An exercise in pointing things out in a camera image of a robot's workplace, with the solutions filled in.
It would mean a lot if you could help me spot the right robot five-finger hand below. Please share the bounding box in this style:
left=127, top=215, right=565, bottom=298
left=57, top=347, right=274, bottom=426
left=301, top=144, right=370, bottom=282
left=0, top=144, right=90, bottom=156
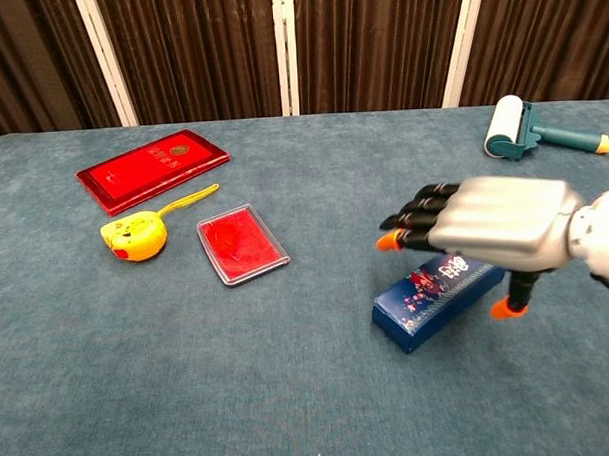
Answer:
left=372, top=172, right=592, bottom=326

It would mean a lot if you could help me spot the white blue-edged box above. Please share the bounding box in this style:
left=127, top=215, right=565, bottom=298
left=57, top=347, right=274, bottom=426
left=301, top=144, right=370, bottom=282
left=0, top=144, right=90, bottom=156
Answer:
left=369, top=252, right=509, bottom=356

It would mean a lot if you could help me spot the red ink pad clear case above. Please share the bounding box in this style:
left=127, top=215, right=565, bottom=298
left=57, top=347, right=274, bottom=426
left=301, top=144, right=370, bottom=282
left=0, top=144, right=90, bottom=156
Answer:
left=195, top=202, right=292, bottom=289

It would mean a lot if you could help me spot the teal lint roller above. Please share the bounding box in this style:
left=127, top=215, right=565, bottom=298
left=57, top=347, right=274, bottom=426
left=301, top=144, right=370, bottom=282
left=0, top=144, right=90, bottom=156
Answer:
left=481, top=90, right=609, bottom=163

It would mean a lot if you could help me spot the dark curtain screen panel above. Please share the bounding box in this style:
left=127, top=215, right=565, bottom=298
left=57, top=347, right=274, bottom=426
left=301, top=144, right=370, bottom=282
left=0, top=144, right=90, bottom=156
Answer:
left=274, top=0, right=489, bottom=118
left=439, top=0, right=609, bottom=109
left=73, top=0, right=295, bottom=130
left=0, top=0, right=140, bottom=143

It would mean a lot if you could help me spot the blue velvet table cloth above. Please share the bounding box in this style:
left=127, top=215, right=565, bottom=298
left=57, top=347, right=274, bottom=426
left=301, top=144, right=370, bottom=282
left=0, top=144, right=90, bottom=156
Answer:
left=0, top=96, right=609, bottom=456

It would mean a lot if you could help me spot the red certificate booklet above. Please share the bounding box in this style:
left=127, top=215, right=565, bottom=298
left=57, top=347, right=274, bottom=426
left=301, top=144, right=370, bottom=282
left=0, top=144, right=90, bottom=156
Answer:
left=74, top=127, right=234, bottom=219

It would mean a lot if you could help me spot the yellow tape measure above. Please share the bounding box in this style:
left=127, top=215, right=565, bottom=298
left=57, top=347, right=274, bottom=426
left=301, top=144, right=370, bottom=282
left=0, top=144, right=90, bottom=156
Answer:
left=98, top=183, right=223, bottom=264

